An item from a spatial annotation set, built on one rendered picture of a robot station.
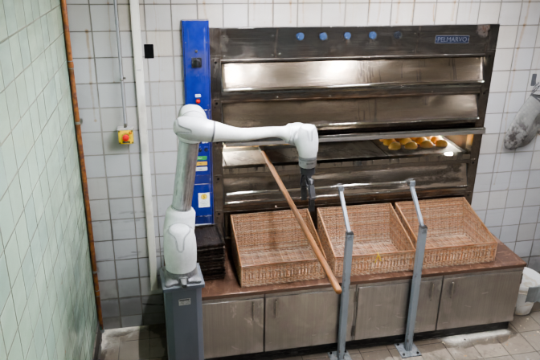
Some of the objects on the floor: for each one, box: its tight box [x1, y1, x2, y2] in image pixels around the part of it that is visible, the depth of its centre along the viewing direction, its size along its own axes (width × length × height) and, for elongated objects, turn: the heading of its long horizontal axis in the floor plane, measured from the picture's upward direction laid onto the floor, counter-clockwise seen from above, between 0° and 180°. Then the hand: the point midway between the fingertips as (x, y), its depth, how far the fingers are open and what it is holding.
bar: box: [227, 179, 428, 360], centre depth 354 cm, size 31×127×118 cm, turn 99°
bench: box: [164, 226, 527, 360], centre depth 387 cm, size 56×242×58 cm, turn 99°
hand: (307, 203), depth 282 cm, fingers open, 13 cm apart
